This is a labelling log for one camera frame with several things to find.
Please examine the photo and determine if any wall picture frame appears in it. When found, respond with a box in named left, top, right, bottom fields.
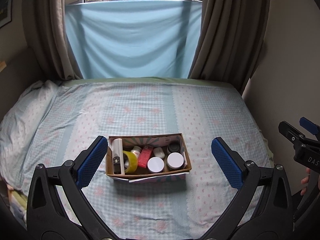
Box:
left=0, top=0, right=12, bottom=28

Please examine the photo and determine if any brown right curtain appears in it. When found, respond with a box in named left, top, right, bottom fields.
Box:
left=189, top=0, right=270, bottom=94

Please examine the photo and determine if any black lid jar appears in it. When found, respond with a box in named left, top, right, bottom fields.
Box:
left=167, top=141, right=181, bottom=154

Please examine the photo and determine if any small white bottle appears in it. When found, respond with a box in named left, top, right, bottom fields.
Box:
left=124, top=146, right=142, bottom=168

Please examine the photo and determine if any cardboard box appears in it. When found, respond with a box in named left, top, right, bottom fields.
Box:
left=106, top=133, right=192, bottom=183

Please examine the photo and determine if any white remote control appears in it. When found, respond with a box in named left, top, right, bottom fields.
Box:
left=111, top=138, right=125, bottom=175

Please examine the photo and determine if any red box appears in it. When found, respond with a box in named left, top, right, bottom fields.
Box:
left=138, top=145, right=153, bottom=168

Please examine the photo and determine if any white lid green jar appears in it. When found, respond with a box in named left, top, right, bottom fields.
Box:
left=167, top=152, right=184, bottom=170

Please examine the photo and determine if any person's right hand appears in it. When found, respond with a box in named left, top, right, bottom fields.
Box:
left=300, top=167, right=311, bottom=196

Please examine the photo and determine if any checkered bed sheet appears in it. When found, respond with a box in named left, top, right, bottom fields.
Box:
left=1, top=81, right=270, bottom=239

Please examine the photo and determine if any yellow tape roll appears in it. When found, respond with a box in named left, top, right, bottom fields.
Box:
left=123, top=151, right=138, bottom=174

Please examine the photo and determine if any white earbuds case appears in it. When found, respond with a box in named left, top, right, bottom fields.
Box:
left=153, top=147, right=165, bottom=159

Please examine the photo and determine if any yellow striped blanket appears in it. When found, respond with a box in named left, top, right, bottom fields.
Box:
left=7, top=185, right=28, bottom=229

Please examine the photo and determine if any light blue cloth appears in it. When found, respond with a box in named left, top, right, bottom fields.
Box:
left=65, top=0, right=202, bottom=79

